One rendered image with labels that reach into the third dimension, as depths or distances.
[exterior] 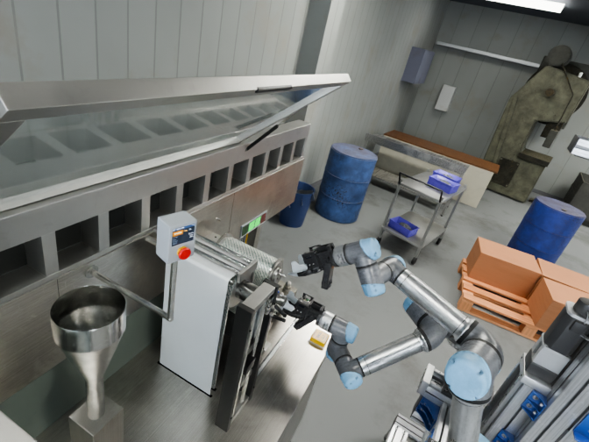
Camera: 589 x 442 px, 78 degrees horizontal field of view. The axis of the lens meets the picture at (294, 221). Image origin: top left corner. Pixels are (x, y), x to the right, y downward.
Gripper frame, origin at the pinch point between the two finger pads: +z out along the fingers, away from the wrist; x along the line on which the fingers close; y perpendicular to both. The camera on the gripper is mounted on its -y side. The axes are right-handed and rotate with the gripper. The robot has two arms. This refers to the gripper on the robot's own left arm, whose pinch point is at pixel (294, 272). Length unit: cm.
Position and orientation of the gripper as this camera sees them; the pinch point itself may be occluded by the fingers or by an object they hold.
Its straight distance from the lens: 142.5
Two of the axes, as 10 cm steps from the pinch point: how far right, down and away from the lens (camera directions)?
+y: -4.0, -9.0, -1.6
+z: -8.1, 2.6, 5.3
